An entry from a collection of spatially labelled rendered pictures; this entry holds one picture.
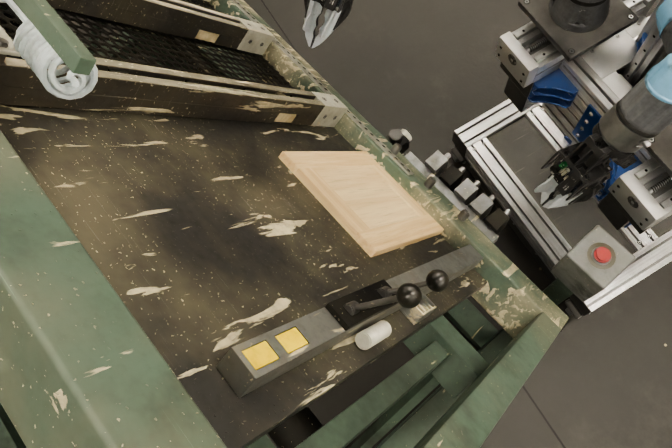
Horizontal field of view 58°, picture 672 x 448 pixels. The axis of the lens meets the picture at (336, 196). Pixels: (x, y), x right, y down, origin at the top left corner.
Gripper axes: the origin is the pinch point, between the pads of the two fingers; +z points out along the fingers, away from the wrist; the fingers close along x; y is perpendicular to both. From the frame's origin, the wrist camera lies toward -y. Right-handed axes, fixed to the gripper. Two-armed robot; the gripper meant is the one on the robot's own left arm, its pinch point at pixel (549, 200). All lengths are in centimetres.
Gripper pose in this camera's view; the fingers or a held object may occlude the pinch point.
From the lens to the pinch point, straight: 117.8
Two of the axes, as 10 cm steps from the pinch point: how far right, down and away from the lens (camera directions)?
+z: -3.2, 5.4, 7.8
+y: -8.2, 2.6, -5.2
